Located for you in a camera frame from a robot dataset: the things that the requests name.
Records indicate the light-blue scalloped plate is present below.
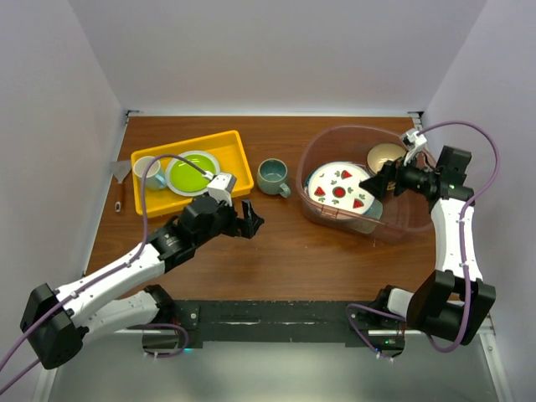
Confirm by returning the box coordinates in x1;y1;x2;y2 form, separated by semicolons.
164;150;221;197

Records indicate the white light-blue mug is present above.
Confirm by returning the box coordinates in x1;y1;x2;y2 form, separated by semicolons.
132;156;167;191

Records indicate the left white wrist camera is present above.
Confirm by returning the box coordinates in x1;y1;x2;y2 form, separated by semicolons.
207;173;236;206

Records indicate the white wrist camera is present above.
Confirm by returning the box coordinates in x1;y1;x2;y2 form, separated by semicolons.
400;128;427;166
207;173;236;206

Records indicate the teal speckled ceramic mug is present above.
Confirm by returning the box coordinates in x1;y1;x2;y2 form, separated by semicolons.
256;158;291;198

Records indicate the yellow plastic tray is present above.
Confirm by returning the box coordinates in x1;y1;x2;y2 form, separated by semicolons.
131;131;254;218

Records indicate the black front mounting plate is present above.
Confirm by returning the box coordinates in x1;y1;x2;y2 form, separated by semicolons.
152;300;405;351

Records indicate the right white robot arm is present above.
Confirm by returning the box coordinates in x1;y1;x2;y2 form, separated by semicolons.
359;147;496;347

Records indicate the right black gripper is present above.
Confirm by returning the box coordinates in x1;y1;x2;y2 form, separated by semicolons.
358;149;439;201

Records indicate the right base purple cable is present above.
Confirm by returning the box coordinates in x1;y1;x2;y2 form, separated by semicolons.
343;302;404;361

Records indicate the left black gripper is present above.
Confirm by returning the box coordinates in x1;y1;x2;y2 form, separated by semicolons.
193;194;262;247

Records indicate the white watermelon plate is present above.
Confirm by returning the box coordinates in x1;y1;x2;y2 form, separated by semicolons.
303;173;374;214
305;162;374;214

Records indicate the light-teal divided rectangular dish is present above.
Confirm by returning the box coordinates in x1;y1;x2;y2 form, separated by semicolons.
348;199;383;235

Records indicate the metal scraper wooden handle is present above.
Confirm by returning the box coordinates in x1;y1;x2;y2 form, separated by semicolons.
110;160;131;214

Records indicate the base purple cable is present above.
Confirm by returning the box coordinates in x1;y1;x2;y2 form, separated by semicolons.
142;323;189;359
343;302;404;361

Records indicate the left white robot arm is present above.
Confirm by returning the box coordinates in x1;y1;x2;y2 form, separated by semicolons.
20;195;265;369

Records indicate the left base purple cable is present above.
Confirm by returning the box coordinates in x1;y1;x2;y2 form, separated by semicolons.
142;323;189;359

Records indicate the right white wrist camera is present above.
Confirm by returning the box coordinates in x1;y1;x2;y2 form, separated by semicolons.
400;128;427;166

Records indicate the brown floral cream-inside bowl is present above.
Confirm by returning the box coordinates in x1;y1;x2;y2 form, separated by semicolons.
366;142;406;175

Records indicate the clear pink plastic bin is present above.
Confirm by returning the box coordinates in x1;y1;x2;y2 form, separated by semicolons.
296;125;434;243

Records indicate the green plate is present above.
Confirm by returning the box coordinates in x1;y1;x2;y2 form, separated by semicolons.
167;152;216;190

